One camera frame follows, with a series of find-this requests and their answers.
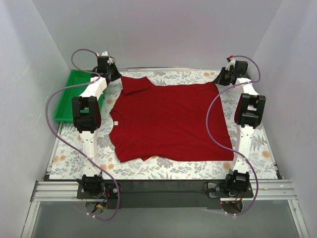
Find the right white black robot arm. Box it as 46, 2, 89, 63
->
216, 56, 266, 197

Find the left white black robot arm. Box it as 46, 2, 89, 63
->
72, 52, 121, 198

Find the red t shirt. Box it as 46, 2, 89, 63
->
109, 77, 234, 162

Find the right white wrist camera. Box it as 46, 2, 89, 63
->
225, 56, 236, 71

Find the green plastic tray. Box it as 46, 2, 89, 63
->
54, 70, 107, 127

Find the floral patterned table mat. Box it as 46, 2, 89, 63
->
47, 69, 277, 180

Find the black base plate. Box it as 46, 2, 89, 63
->
77, 179, 254, 209

